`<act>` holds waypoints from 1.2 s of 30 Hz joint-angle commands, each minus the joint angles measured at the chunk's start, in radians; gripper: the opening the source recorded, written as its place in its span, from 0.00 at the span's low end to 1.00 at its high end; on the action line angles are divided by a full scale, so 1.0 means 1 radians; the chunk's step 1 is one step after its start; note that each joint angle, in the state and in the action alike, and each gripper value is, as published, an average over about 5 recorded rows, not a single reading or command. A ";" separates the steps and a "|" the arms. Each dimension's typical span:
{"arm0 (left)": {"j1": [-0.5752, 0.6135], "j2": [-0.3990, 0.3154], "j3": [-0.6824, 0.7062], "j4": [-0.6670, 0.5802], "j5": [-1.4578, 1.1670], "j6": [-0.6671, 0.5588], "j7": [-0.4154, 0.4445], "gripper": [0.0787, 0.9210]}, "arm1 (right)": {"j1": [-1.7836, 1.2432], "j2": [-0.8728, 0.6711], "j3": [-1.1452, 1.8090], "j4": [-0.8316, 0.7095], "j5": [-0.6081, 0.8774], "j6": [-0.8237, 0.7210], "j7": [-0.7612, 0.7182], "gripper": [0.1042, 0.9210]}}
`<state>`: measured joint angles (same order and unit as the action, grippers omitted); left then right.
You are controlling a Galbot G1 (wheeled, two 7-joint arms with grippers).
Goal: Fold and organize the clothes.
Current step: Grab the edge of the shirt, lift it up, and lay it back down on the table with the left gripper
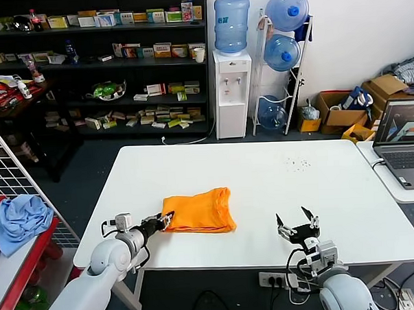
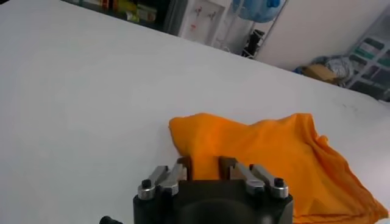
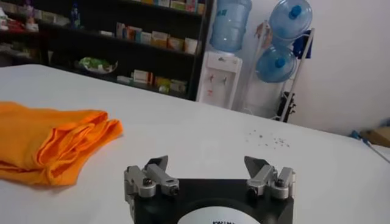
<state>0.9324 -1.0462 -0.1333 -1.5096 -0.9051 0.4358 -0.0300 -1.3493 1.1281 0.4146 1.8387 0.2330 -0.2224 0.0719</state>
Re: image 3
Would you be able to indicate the green white box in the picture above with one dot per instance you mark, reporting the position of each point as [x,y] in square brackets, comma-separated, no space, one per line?
[178,5]

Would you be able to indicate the tall pink blue box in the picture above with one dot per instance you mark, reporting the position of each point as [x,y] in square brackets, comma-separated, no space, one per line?
[191,5]

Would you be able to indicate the yellow green medicine box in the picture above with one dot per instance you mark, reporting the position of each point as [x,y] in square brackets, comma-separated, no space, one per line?
[163,82]

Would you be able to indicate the dark blue hanging cloth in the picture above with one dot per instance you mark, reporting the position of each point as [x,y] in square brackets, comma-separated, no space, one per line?
[301,45]

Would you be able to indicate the flat white box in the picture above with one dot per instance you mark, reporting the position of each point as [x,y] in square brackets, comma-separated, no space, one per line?
[125,79]

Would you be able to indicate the orange t-shirt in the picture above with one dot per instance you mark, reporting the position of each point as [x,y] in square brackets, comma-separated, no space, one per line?
[30,143]

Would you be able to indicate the blue white box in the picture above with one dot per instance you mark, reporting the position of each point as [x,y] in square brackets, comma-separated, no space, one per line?
[146,38]

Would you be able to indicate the white metal jug rack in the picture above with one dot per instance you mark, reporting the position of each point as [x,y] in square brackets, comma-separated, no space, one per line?
[292,91]

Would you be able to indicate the tall white pink box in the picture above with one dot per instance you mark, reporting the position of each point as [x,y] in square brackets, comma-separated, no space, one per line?
[120,30]

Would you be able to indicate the bowl of green snack bags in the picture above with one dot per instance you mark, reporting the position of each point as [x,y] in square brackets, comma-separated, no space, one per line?
[96,65]

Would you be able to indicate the small white box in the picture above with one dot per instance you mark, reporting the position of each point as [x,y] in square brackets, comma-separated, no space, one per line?
[106,33]

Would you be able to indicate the blue water jug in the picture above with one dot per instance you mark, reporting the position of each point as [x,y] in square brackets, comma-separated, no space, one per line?
[274,65]
[230,27]
[289,24]

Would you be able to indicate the small green box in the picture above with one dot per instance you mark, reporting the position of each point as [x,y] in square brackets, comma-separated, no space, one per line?
[163,89]

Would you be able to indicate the black shelf unit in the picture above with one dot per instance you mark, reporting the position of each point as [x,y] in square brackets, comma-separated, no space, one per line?
[195,76]

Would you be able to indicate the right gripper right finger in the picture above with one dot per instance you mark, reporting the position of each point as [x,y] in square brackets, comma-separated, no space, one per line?
[262,178]

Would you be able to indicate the orange white box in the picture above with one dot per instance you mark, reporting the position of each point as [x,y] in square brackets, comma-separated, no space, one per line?
[133,33]

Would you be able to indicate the black tripod stand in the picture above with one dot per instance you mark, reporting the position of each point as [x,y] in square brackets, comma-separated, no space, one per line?
[285,106]

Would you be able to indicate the white water dispenser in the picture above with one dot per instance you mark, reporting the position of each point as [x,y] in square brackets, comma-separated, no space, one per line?
[217,91]

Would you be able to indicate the large white table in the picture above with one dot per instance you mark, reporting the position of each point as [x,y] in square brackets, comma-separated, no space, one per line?
[213,131]

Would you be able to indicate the open brown cardboard box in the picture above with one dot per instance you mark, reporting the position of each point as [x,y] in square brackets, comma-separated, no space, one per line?
[377,137]

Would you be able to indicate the stacked pale medicine boxes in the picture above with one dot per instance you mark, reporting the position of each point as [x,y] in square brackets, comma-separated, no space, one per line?
[178,86]

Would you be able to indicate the blue plastic bottle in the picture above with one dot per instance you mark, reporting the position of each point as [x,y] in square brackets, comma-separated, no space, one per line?
[75,16]

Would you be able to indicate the orange medicine box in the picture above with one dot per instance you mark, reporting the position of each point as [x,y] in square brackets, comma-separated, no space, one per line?
[175,44]

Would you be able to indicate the white red medicine box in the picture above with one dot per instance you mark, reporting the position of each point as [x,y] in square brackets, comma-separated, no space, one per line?
[142,77]

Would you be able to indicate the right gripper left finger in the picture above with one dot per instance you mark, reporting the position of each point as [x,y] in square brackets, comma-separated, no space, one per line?
[161,179]

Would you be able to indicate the beige hanging cloth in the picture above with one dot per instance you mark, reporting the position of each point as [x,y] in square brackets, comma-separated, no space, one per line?
[266,35]

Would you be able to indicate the yellow white medicine box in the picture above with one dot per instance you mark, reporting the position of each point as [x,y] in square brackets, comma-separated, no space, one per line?
[159,39]

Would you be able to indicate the small orange box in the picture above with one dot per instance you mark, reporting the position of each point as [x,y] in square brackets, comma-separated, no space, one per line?
[201,8]

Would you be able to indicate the pink plastic bottle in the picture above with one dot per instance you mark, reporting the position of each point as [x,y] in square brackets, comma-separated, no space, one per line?
[32,18]

